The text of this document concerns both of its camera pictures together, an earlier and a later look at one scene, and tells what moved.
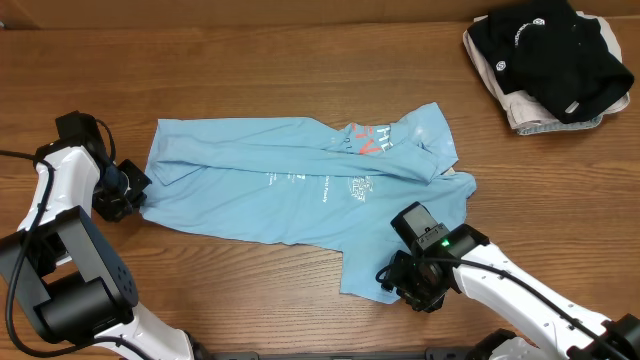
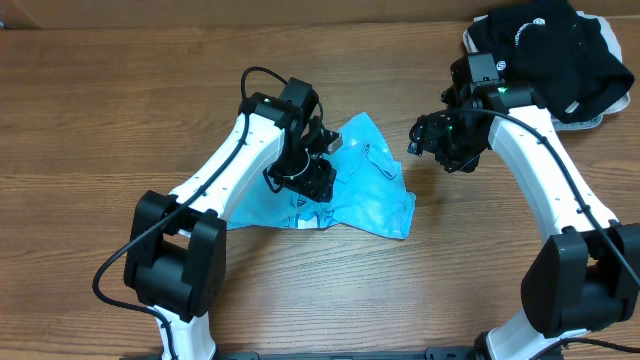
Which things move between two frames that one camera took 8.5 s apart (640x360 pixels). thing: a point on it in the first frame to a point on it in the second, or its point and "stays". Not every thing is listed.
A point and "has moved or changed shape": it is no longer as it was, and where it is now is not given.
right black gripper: [405, 288] to [426, 138]
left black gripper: [128, 198] to [310, 179]
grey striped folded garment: [556, 126] stays
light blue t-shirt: [298, 182] has moved or changed shape
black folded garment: [546, 48] stays
